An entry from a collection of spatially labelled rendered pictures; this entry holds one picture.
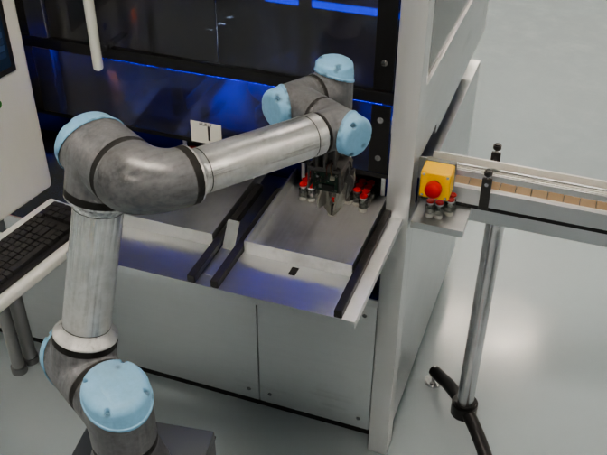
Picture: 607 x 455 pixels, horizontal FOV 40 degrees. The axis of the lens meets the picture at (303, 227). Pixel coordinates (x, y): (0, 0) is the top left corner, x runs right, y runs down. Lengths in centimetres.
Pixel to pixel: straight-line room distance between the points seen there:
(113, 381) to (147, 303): 114
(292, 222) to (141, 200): 81
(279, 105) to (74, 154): 39
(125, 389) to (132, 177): 39
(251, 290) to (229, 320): 66
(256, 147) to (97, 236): 30
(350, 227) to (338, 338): 46
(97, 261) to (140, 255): 54
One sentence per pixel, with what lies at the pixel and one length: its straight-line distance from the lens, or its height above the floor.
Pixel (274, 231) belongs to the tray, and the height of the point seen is 88.
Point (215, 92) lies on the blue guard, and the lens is 206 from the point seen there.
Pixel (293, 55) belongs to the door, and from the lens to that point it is 195.
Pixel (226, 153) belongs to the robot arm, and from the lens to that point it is 131.
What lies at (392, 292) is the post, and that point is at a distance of 220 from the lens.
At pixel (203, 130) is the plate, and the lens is 213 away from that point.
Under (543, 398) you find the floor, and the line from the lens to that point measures 291.
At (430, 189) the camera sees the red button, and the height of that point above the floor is 100.
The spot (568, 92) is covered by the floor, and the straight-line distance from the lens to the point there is 486.
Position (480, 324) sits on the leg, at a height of 48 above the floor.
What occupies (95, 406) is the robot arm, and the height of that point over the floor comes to 101.
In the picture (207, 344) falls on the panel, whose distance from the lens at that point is 259.
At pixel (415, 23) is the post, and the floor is 138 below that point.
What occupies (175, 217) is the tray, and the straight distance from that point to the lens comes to 206.
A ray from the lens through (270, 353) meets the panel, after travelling 250.
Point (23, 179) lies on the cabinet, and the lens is 231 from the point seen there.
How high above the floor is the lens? 205
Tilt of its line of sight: 36 degrees down
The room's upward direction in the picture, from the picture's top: straight up
